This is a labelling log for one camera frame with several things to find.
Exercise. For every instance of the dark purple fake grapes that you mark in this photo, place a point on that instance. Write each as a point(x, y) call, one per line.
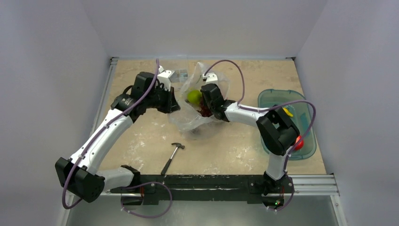
point(205, 111)

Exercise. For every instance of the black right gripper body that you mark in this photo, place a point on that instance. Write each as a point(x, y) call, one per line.
point(208, 97)

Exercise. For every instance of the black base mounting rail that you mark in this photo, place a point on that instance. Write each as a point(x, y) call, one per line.
point(252, 189)

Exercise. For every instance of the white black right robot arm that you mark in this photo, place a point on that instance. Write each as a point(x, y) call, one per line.
point(276, 129)

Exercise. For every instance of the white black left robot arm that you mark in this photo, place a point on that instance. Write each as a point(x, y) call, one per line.
point(79, 173)

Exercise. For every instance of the black handled claw hammer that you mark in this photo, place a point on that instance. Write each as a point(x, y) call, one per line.
point(166, 166)

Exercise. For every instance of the clear plastic screw organizer box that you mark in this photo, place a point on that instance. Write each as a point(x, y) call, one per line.
point(180, 75)

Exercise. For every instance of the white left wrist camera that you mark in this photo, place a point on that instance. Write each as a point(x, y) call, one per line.
point(164, 77)

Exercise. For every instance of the yellow fake banana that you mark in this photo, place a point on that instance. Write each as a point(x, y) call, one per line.
point(288, 112)

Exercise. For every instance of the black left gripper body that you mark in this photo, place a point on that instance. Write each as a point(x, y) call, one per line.
point(163, 98)

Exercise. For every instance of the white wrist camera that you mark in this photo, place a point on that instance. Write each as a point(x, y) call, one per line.
point(209, 78)
point(164, 77)

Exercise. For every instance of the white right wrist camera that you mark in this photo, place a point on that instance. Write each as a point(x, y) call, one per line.
point(209, 78)

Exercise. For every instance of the red fake apple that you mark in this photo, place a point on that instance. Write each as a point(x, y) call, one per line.
point(299, 143)

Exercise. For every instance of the green fake pear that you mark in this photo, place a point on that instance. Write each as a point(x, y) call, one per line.
point(194, 97)

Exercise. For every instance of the clear printed plastic bag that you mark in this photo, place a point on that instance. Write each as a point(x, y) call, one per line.
point(188, 120)

